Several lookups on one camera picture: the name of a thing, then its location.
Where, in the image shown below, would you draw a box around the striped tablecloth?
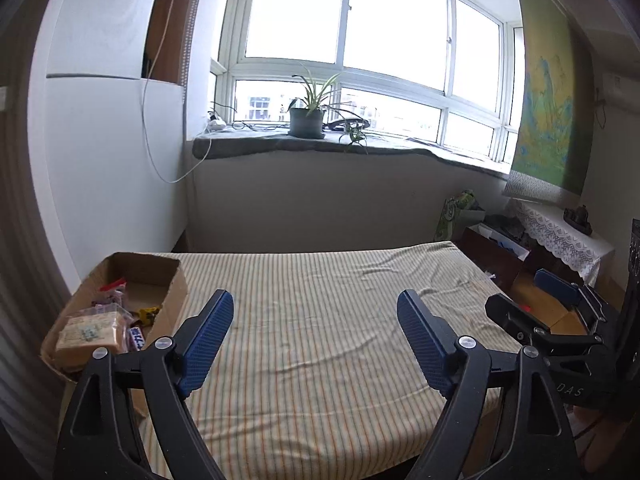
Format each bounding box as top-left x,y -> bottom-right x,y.
135,241 -> 526,478

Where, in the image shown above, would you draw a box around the brown cardboard box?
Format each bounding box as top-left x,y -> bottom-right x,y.
40,251 -> 190,416

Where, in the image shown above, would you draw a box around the clear bag of dark snacks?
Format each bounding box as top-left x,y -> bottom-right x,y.
91,277 -> 133,318

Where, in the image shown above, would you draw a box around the white framed window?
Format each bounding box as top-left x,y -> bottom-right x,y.
210,0 -> 526,163

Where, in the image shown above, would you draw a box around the white cabinet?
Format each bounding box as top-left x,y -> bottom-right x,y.
27,0 -> 193,281

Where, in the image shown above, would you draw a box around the potted plant in grey pot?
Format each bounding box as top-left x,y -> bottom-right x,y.
280,66 -> 361,139

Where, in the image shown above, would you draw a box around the green paper bag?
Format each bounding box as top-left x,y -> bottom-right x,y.
434,189 -> 486,243

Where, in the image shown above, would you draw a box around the small green plant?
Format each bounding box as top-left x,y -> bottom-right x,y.
337,122 -> 371,156

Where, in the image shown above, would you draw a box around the white lace-covered side table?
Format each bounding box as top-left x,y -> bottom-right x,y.
510,197 -> 616,286

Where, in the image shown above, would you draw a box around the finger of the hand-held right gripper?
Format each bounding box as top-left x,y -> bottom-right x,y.
485,292 -> 607,359
533,268 -> 622,337

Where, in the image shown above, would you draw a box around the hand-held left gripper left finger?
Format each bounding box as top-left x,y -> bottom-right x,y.
54,289 -> 236,480

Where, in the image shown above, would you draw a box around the yellow and blue wall map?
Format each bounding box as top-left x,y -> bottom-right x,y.
502,0 -> 596,206

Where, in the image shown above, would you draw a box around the clear bag of sliced bread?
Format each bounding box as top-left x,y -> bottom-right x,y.
54,311 -> 128,368

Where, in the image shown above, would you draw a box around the dark ornament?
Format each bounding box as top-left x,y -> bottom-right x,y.
563,204 -> 594,235

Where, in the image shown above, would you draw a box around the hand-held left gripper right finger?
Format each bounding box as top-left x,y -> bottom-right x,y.
396,289 -> 583,480

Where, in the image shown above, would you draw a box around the grey windowsill cover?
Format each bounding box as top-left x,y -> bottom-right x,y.
192,129 -> 511,181

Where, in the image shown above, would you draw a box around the white cable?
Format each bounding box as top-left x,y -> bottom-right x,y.
141,0 -> 213,184

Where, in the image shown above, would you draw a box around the black cables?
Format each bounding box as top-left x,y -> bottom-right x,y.
227,120 -> 291,132

